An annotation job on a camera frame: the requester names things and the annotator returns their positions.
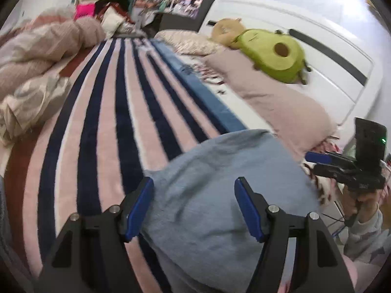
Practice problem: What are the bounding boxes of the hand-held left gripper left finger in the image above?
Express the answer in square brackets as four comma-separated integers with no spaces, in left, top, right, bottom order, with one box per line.
[38,176,155,293]

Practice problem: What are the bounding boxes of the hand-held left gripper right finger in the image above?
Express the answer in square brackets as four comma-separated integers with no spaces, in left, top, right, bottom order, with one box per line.
[234,176,355,293]

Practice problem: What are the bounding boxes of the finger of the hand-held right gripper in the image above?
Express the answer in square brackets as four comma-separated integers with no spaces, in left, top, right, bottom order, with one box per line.
[305,152,355,165]
[313,164,352,179]

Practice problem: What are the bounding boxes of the blue-grey fleece pants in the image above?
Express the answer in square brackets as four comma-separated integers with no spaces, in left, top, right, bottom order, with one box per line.
[142,129,329,293]

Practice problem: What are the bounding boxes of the person's right hand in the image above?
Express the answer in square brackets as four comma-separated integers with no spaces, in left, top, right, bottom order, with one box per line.
[340,186,391,221]

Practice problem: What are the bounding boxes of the plain pink pillow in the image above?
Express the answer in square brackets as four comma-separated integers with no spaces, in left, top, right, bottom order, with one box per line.
[203,49,338,163]

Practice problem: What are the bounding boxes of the striped pink navy blanket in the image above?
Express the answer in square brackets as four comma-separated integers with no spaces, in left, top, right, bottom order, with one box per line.
[3,35,339,293]

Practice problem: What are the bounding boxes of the green avocado plush toy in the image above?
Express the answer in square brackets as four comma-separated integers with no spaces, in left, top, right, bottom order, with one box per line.
[231,29,312,85]

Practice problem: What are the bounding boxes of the dark grey cloth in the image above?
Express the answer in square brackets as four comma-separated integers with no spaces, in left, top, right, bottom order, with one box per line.
[0,177,32,293]

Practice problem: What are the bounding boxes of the white bed headboard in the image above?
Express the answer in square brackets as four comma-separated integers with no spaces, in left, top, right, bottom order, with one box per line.
[198,0,384,147]

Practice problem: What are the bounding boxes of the brown plush toy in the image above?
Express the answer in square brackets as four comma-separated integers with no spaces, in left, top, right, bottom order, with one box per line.
[211,18,245,48]

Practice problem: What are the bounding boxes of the floral pillow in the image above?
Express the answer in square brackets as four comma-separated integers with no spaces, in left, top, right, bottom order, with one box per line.
[154,30,227,56]

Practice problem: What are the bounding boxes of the pink beige striped quilt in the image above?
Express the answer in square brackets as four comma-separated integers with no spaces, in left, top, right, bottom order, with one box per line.
[0,6,107,147]

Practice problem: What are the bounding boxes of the bright pink cloth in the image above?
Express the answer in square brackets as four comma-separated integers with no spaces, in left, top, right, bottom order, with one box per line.
[74,4,96,21]

